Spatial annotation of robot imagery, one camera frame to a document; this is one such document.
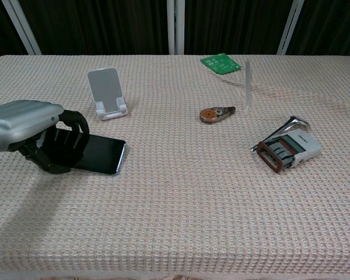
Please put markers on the black curtain panel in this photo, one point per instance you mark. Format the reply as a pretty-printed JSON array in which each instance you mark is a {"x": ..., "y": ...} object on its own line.
[
  {"x": 236, "y": 26},
  {"x": 0, "y": 32},
  {"x": 329, "y": 26},
  {"x": 99, "y": 26}
]

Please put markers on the white phone stand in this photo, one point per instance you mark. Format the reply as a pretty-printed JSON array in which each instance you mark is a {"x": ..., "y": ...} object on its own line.
[{"x": 105, "y": 87}]

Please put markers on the beige woven tablecloth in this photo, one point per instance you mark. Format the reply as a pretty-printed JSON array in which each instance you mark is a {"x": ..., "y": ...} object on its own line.
[{"x": 175, "y": 218}]

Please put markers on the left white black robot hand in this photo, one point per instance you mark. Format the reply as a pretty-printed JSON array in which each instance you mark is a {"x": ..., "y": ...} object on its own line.
[{"x": 23, "y": 119}]

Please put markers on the white date stamp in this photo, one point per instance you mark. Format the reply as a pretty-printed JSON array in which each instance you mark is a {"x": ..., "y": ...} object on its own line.
[{"x": 297, "y": 146}]

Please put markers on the black smartphone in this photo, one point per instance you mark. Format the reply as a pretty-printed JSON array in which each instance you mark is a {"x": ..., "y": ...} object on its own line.
[{"x": 105, "y": 154}]

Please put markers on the green foil packet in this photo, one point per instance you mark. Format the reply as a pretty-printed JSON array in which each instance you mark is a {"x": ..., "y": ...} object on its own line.
[{"x": 220, "y": 63}]

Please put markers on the brown correction tape dispenser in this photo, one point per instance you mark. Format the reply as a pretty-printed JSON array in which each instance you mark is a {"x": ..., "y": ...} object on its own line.
[{"x": 211, "y": 114}]

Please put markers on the white frame post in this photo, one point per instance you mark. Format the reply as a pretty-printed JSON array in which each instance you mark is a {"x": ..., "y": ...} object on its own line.
[
  {"x": 175, "y": 26},
  {"x": 21, "y": 26},
  {"x": 290, "y": 26}
]

